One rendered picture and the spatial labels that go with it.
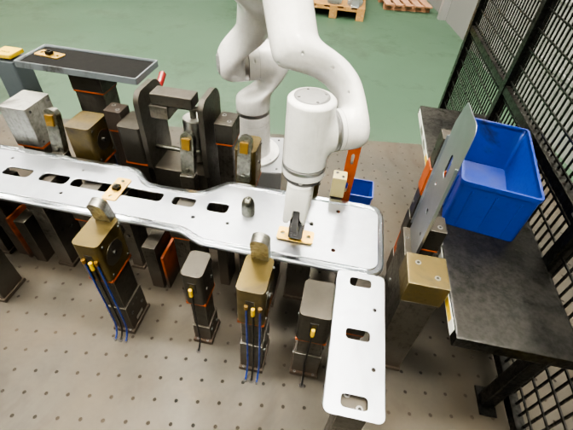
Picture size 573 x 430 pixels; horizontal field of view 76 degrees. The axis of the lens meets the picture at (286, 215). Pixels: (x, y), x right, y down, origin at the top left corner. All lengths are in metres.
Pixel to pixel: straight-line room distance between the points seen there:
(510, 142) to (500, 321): 0.53
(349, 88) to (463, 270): 0.44
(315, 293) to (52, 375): 0.67
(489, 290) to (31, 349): 1.08
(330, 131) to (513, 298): 0.49
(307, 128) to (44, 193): 0.70
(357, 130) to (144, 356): 0.76
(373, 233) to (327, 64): 0.41
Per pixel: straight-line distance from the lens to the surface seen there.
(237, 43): 1.16
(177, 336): 1.07
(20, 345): 1.20
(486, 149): 1.18
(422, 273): 0.78
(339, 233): 0.88
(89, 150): 1.16
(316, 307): 0.77
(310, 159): 0.66
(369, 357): 0.72
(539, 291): 0.92
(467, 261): 0.89
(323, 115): 0.62
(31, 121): 1.23
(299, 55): 0.69
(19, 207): 1.29
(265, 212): 0.90
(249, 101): 1.30
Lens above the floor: 1.63
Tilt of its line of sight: 44 degrees down
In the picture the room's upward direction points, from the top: 5 degrees clockwise
